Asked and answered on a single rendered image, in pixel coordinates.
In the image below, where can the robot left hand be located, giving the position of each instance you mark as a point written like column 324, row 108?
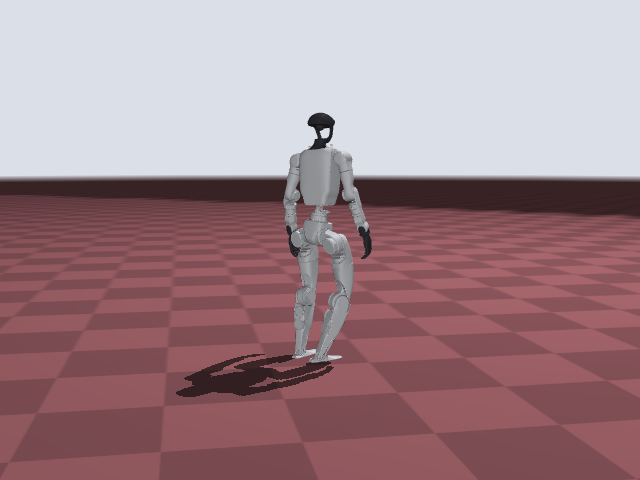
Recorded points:
column 292, row 247

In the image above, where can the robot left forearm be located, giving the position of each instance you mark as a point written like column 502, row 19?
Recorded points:
column 290, row 214

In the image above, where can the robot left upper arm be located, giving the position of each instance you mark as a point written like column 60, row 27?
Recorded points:
column 291, row 193

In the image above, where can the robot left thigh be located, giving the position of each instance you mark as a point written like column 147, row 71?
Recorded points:
column 308, row 264

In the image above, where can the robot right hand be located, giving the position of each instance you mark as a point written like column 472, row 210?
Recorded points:
column 367, row 241

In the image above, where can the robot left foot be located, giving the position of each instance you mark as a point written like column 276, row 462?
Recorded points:
column 308, row 352

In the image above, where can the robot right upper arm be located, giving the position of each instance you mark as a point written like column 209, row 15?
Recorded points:
column 344, row 161

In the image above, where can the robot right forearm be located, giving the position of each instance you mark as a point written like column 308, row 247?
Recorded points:
column 357, row 212

